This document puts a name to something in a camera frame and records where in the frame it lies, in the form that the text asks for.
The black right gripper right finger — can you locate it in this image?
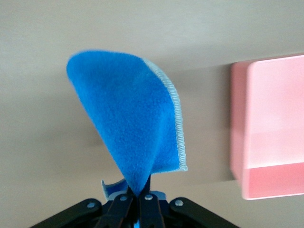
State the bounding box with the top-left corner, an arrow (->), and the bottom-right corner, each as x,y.
138,176 -> 240,228

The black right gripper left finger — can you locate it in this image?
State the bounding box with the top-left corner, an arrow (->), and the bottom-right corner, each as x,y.
30,187 -> 135,228

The pink plastic bin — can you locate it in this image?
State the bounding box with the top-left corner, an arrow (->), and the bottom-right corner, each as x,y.
229,54 -> 304,200

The blue microfibre cloth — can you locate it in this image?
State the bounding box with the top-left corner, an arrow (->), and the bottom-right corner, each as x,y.
66,48 -> 189,205

